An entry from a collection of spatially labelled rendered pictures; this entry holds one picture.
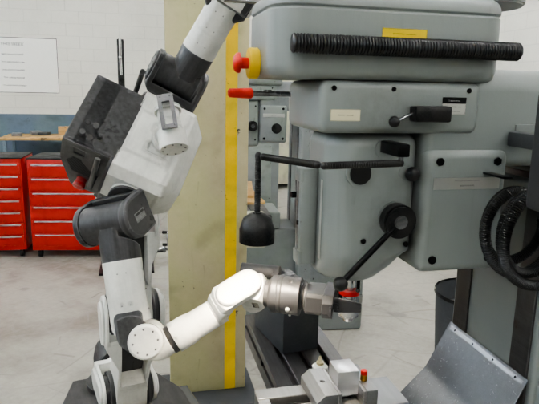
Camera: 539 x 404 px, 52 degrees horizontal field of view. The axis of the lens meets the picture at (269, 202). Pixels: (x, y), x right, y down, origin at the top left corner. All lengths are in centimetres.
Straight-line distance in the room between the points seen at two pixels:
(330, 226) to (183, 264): 192
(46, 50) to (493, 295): 936
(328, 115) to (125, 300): 60
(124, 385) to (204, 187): 127
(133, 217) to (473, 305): 88
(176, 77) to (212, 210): 152
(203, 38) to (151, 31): 870
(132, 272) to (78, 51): 901
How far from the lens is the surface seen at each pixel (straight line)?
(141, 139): 137
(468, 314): 156
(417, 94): 112
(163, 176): 134
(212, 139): 287
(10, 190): 592
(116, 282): 128
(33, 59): 1027
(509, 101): 124
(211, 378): 328
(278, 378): 158
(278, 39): 104
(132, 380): 198
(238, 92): 122
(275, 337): 173
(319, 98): 105
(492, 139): 123
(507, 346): 145
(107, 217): 129
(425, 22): 112
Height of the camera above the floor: 171
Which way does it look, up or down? 12 degrees down
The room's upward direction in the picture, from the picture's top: 1 degrees clockwise
